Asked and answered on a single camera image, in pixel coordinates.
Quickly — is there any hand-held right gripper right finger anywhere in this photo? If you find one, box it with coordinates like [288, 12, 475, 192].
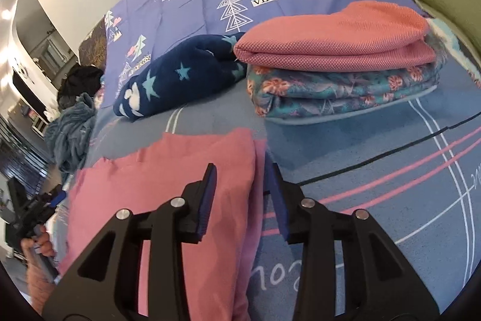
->
[264, 151, 441, 321]

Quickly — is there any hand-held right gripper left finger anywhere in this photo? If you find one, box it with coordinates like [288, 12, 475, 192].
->
[41, 163, 219, 321]

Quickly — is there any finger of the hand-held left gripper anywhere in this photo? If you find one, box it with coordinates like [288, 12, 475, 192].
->
[41, 185, 69, 211]

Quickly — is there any pink long-sleeved shirt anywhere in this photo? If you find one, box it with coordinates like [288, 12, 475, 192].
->
[59, 127, 268, 321]

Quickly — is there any person's left forearm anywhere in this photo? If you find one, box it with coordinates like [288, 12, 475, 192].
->
[22, 249, 74, 312]

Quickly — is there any black clothes pile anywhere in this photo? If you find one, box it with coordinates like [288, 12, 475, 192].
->
[56, 64, 106, 110]

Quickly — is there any stack of folded clothes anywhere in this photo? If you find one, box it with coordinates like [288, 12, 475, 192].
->
[246, 37, 449, 119]

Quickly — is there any person's left hand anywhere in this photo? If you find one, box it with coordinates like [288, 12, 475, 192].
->
[20, 225, 58, 264]

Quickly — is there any blue fleece blanket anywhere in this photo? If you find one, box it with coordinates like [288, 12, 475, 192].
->
[44, 92, 99, 176]

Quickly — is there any grey folded garment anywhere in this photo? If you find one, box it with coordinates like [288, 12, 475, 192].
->
[263, 86, 441, 126]

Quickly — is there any purple printed bed sheet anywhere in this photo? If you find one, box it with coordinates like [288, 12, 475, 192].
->
[49, 0, 481, 321]

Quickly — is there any navy star-print folded blanket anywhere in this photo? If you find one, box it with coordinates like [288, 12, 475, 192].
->
[113, 31, 252, 123]

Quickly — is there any brown printed blanket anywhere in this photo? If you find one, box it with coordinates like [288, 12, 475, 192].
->
[78, 18, 109, 75]

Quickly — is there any coral folded garment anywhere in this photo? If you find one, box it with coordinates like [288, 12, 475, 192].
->
[233, 1, 440, 76]

